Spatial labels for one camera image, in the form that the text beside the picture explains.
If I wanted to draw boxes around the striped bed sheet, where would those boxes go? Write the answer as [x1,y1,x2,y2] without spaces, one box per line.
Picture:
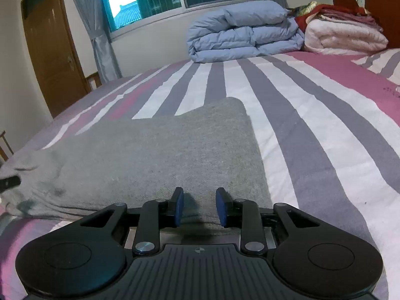
[0,50,400,300]

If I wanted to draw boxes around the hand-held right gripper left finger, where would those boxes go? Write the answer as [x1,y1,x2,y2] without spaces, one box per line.
[80,187,184,257]

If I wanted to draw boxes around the red folded cloth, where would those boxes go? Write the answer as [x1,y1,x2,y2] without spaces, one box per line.
[295,4,369,33]

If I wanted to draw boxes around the red wooden headboard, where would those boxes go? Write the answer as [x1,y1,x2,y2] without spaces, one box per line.
[333,0,400,48]

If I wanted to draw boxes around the brown wooden door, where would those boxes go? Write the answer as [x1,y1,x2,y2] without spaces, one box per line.
[20,0,90,118]

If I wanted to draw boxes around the folded light blue duvet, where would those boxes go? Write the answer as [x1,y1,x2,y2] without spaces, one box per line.
[186,0,305,63]

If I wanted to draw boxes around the colourful patterned cloth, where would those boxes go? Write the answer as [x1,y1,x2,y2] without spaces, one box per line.
[289,1,318,18]

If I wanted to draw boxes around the folded pale pink quilt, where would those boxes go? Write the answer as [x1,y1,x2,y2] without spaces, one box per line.
[304,18,389,54]

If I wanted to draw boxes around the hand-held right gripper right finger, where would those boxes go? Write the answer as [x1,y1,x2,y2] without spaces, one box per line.
[215,187,319,255]

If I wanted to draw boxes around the wooden chair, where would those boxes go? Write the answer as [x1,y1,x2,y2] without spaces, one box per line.
[0,129,15,164]
[86,72,103,92]

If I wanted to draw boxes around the grey pants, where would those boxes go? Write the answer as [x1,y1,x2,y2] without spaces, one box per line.
[0,97,273,226]

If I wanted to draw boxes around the striped pillow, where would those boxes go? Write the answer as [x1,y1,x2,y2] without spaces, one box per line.
[351,47,400,86]

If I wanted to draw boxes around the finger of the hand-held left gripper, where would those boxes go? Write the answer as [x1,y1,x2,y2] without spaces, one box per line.
[0,176,21,193]

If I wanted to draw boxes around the mauve folded sheets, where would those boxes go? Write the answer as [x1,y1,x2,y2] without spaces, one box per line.
[320,8,384,32]

